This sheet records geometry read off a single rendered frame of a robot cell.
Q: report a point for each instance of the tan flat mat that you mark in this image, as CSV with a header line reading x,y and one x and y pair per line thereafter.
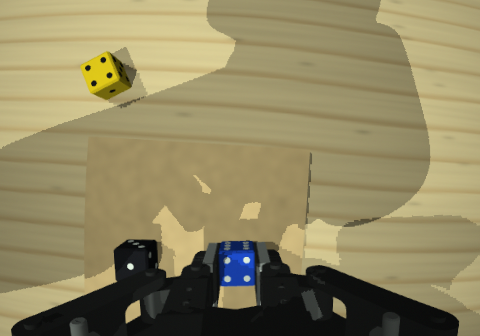
x,y
186,195

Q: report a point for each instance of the black die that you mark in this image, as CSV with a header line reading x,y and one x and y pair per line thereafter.
x,y
133,256

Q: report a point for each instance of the blue die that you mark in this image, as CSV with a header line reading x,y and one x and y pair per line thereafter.
x,y
237,263

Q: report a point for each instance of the yellow die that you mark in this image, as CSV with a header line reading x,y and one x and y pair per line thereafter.
x,y
105,76

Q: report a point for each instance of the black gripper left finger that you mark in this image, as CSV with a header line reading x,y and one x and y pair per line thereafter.
x,y
102,312

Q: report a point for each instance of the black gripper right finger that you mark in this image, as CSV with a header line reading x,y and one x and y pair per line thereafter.
x,y
370,310

